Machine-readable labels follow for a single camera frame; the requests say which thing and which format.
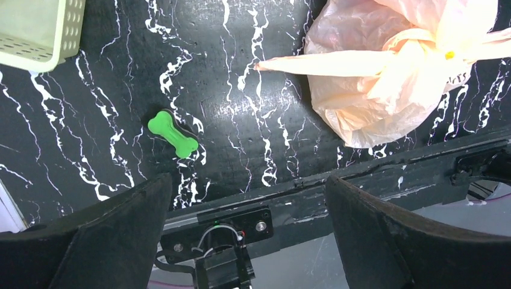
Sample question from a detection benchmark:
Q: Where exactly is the pale green plastic basket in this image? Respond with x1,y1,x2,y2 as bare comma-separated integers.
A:
1,0,86,73

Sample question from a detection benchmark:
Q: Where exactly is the translucent peach plastic bag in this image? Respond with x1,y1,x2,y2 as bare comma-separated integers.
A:
254,0,510,149

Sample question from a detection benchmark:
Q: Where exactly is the green bone-shaped toy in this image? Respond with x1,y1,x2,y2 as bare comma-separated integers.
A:
148,110,199,158

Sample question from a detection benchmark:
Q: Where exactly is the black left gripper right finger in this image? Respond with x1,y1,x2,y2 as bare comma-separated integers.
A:
325,177,510,288

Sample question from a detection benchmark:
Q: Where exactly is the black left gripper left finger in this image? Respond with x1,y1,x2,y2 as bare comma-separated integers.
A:
1,173,172,288

